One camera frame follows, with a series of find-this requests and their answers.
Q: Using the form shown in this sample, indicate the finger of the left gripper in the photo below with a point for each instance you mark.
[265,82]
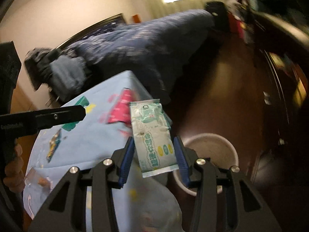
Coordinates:
[29,123]

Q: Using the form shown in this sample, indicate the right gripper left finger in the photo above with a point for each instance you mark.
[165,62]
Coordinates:
[65,207]

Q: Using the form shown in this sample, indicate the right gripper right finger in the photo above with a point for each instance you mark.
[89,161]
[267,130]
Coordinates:
[245,209]

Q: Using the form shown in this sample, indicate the orange snack piece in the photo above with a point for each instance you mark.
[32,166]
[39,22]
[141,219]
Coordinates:
[43,182]

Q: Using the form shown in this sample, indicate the colourful small tube wrapper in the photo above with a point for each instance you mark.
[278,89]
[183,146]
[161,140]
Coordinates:
[53,145]

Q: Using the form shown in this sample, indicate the clear plastic box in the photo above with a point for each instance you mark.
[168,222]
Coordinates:
[34,178]

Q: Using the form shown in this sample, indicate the green white wipes packet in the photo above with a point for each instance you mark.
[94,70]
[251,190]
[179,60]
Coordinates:
[151,133]

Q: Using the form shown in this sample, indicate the white trash bin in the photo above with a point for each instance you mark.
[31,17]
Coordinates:
[213,147]

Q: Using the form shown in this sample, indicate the person left hand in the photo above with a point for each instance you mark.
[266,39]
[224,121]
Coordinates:
[14,176]

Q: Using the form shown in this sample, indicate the dark wooden dresser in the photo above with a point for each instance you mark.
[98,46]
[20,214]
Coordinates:
[281,52]

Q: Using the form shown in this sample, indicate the pile of clothes on chair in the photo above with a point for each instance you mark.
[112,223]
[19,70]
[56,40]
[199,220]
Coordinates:
[64,74]

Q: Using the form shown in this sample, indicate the light blue patterned tablecloth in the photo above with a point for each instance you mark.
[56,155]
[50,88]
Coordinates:
[143,204]

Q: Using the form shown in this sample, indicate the orange bedside lamp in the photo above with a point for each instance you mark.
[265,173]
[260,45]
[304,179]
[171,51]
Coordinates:
[136,19]

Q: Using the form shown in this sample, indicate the bed with navy duvet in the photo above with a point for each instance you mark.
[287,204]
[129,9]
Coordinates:
[156,51]

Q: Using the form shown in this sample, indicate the green sheer curtain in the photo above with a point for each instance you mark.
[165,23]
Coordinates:
[183,2]

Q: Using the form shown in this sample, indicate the red storage box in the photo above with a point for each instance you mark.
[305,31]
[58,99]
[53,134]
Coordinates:
[236,25]

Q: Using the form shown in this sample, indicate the black suitcase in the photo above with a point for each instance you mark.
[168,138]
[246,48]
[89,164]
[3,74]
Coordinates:
[221,29]

